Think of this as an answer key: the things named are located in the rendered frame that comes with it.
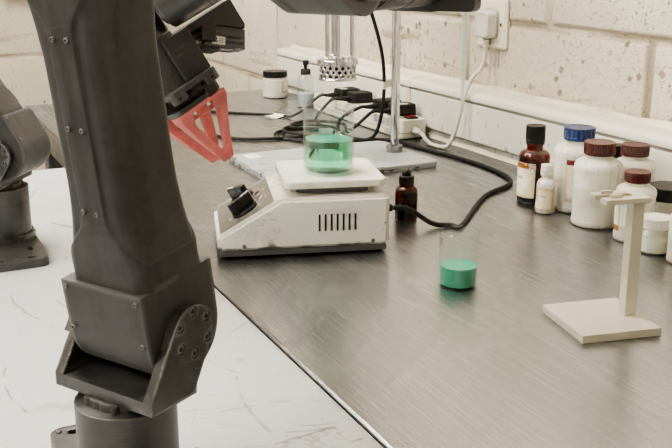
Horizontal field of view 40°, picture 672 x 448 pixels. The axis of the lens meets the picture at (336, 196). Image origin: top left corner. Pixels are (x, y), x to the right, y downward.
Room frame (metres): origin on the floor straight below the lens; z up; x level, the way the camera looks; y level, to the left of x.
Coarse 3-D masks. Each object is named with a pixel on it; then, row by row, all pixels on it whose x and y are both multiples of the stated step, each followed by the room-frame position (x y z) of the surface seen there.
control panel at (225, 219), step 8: (256, 184) 1.13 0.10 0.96; (264, 184) 1.11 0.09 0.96; (264, 192) 1.07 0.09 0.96; (256, 200) 1.06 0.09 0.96; (264, 200) 1.04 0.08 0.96; (272, 200) 1.03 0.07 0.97; (224, 208) 1.10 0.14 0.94; (256, 208) 1.03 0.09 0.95; (224, 216) 1.07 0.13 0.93; (232, 216) 1.05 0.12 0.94; (248, 216) 1.02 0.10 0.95; (224, 224) 1.04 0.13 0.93; (232, 224) 1.02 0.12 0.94
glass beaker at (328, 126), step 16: (304, 112) 1.07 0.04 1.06; (320, 112) 1.05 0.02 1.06; (336, 112) 1.05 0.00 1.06; (352, 112) 1.06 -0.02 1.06; (304, 128) 1.07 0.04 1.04; (320, 128) 1.05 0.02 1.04; (336, 128) 1.05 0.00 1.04; (352, 128) 1.07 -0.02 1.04; (304, 144) 1.07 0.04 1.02; (320, 144) 1.05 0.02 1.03; (336, 144) 1.05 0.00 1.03; (352, 144) 1.07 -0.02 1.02; (304, 160) 1.07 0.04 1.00; (320, 160) 1.05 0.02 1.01; (336, 160) 1.05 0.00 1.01; (352, 160) 1.07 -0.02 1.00
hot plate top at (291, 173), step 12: (276, 168) 1.11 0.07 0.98; (288, 168) 1.09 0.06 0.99; (300, 168) 1.09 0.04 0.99; (360, 168) 1.09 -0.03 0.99; (372, 168) 1.09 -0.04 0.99; (288, 180) 1.03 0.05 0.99; (300, 180) 1.03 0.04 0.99; (312, 180) 1.03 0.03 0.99; (324, 180) 1.03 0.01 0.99; (336, 180) 1.03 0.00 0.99; (348, 180) 1.03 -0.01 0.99; (360, 180) 1.03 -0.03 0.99; (372, 180) 1.04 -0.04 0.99; (384, 180) 1.04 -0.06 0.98
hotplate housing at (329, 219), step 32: (288, 192) 1.05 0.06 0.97; (320, 192) 1.04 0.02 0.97; (352, 192) 1.05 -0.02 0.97; (384, 192) 1.06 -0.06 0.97; (256, 224) 1.01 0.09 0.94; (288, 224) 1.02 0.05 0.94; (320, 224) 1.02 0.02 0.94; (352, 224) 1.03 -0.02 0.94; (384, 224) 1.03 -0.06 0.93; (224, 256) 1.01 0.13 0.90
